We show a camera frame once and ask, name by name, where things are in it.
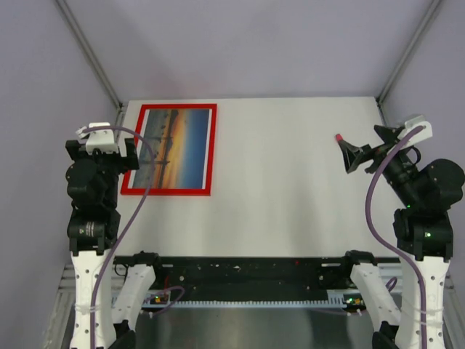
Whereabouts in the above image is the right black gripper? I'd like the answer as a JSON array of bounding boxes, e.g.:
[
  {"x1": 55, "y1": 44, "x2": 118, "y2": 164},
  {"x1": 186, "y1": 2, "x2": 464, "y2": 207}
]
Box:
[{"x1": 338, "y1": 124, "x2": 420, "y2": 205}]

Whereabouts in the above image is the red picture frame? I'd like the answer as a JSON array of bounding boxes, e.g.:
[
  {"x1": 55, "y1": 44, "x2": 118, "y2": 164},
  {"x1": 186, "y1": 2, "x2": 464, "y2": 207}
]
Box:
[{"x1": 120, "y1": 103, "x2": 218, "y2": 198}]

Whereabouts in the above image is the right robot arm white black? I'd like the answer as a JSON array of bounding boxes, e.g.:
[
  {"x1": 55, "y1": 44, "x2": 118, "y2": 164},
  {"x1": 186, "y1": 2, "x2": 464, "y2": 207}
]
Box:
[{"x1": 336, "y1": 122, "x2": 464, "y2": 348}]

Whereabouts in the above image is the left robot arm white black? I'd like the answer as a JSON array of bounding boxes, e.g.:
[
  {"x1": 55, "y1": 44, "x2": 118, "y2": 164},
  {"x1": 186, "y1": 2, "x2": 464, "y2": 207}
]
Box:
[{"x1": 65, "y1": 138, "x2": 165, "y2": 348}]

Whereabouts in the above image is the sunset photo print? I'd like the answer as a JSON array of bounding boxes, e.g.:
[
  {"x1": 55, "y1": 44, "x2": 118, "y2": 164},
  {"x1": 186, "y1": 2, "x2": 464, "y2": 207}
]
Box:
[{"x1": 129, "y1": 108, "x2": 212, "y2": 190}]

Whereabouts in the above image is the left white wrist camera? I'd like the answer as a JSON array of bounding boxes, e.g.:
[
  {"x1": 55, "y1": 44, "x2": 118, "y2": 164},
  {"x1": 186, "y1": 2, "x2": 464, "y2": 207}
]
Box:
[{"x1": 76, "y1": 122, "x2": 119, "y2": 155}]

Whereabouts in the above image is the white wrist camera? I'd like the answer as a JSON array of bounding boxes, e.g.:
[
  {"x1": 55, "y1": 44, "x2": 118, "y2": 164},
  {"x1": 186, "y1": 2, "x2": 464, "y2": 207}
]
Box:
[
  {"x1": 397, "y1": 114, "x2": 433, "y2": 145},
  {"x1": 76, "y1": 122, "x2": 119, "y2": 155}
]

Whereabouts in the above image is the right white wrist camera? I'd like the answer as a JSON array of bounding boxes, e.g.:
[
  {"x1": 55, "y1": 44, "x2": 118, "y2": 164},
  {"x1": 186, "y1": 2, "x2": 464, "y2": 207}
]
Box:
[{"x1": 397, "y1": 114, "x2": 433, "y2": 145}]

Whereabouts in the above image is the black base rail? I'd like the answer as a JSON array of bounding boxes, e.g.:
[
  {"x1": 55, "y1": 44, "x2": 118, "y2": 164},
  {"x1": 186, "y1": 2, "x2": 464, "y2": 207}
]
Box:
[{"x1": 113, "y1": 255, "x2": 379, "y2": 301}]

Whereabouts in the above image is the left corner aluminium post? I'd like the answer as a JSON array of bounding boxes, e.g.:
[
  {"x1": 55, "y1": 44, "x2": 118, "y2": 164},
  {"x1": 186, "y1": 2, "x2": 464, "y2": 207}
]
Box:
[{"x1": 54, "y1": 0, "x2": 123, "y2": 111}]

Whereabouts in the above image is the corner aluminium post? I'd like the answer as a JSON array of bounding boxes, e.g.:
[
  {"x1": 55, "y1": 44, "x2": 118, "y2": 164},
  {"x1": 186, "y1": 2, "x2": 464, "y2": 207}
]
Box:
[
  {"x1": 376, "y1": 0, "x2": 445, "y2": 107},
  {"x1": 54, "y1": 0, "x2": 123, "y2": 111}
]

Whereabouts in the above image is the right corner aluminium post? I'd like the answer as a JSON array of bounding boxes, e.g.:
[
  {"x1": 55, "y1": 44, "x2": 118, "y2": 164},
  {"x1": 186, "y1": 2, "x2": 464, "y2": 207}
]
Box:
[{"x1": 376, "y1": 0, "x2": 445, "y2": 107}]

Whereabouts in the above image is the grey slotted cable duct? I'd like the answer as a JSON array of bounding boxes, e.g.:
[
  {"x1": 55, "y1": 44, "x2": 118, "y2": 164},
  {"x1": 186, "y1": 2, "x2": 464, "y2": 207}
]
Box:
[{"x1": 108, "y1": 289, "x2": 368, "y2": 310}]

